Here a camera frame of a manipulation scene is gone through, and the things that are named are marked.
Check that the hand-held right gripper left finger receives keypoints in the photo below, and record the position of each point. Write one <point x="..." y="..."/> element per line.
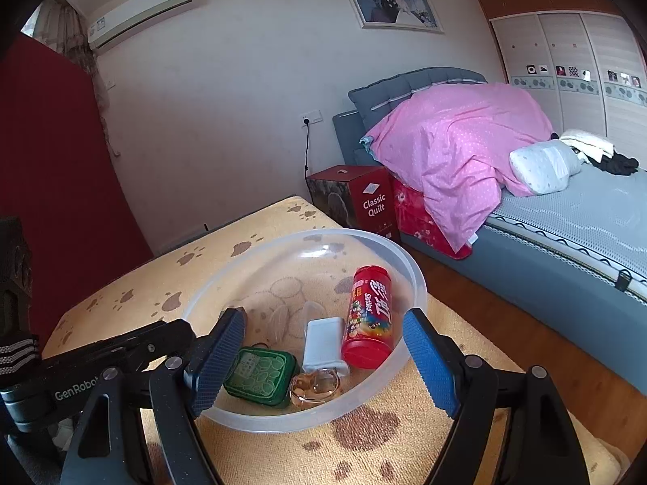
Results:
<point x="217" y="358"/>

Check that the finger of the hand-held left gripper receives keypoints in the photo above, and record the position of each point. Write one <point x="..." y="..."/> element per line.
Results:
<point x="161" y="338"/>

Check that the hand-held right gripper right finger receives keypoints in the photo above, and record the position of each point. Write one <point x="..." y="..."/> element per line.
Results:
<point x="424" y="358"/>

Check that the green metal tin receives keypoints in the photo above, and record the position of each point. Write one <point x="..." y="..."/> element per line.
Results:
<point x="263" y="374"/>

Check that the red candy can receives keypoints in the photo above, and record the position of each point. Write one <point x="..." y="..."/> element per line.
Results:
<point x="369" y="323"/>

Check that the clear plastic basin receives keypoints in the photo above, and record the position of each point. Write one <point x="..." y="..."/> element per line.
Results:
<point x="263" y="273"/>

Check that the white charger plug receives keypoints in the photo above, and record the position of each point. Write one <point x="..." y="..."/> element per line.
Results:
<point x="323" y="343"/>

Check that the red floral blanket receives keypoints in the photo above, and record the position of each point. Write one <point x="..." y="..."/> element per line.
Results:
<point x="414" y="222"/>

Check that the grey upholstered bed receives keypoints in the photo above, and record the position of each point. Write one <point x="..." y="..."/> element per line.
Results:
<point x="556" y="273"/>

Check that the red cardboard box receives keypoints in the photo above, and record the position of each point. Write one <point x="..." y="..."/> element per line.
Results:
<point x="374" y="207"/>

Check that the pink dotted quilt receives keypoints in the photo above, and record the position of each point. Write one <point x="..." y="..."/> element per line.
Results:
<point x="445" y="151"/>

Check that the white pillow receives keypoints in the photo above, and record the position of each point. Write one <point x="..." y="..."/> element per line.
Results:
<point x="541" y="166"/>

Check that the white folded clothes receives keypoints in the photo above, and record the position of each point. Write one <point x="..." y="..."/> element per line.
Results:
<point x="586" y="141"/>

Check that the black clothes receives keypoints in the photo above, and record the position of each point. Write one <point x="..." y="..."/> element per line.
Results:
<point x="616" y="165"/>

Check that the patterned curtain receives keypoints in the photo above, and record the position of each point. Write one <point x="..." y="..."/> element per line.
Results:
<point x="76" y="35"/>

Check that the white air conditioner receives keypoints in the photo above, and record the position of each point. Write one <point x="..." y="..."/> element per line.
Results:
<point x="141" y="12"/>

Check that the white sliding door wardrobe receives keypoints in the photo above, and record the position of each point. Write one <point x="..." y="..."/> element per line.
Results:
<point x="566" y="40"/>

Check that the white wall socket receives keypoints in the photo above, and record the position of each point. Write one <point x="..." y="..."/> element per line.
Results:
<point x="312" y="117"/>

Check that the framed wall photo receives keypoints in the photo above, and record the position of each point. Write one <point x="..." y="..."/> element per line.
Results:
<point x="394" y="5"/>

